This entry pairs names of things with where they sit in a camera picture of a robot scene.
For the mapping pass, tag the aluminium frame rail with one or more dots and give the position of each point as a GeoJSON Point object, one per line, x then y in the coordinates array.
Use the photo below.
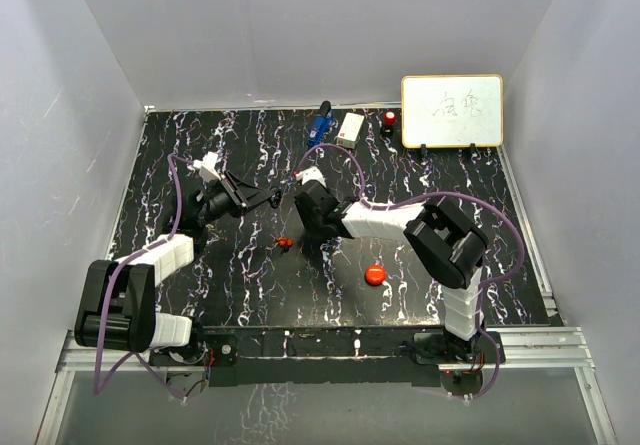
{"type": "Point", "coordinates": [524, 348]}

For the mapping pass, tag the white rectangular box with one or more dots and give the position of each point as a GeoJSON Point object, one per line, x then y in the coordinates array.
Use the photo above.
{"type": "Point", "coordinates": [348, 134]}

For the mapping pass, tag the red earbud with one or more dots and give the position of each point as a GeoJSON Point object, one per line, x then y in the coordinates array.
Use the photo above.
{"type": "Point", "coordinates": [284, 242]}

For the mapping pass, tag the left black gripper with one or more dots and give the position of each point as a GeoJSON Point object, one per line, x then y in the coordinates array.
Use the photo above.
{"type": "Point", "coordinates": [242, 196]}

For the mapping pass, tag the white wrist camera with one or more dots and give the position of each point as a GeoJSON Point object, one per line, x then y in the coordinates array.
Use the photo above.
{"type": "Point", "coordinates": [207, 167]}
{"type": "Point", "coordinates": [310, 174]}

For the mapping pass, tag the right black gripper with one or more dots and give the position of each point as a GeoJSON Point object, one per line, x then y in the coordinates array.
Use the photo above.
{"type": "Point", "coordinates": [313, 227]}

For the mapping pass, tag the white dry-erase board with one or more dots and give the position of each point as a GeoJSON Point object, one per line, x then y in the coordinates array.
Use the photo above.
{"type": "Point", "coordinates": [452, 111]}

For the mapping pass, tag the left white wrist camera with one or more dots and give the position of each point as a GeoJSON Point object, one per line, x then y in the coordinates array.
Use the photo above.
{"type": "Point", "coordinates": [207, 167]}

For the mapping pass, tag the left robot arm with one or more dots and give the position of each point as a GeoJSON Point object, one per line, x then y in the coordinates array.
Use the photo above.
{"type": "Point", "coordinates": [118, 311]}

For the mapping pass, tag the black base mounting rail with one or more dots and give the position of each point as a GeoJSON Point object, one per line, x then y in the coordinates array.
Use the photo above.
{"type": "Point", "coordinates": [420, 355]}

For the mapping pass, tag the blue stapler tool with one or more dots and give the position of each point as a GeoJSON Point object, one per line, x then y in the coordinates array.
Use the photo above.
{"type": "Point", "coordinates": [320, 125]}

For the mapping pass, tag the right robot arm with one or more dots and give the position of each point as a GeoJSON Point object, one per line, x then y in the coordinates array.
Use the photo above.
{"type": "Point", "coordinates": [447, 243]}

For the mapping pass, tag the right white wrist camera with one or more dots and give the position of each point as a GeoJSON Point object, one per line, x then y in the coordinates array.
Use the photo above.
{"type": "Point", "coordinates": [310, 174]}

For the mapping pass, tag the red round case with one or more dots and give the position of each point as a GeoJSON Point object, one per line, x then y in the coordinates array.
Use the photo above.
{"type": "Point", "coordinates": [375, 275]}

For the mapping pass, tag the red cap black bottle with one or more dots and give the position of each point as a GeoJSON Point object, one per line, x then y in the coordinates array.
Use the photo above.
{"type": "Point", "coordinates": [389, 121]}

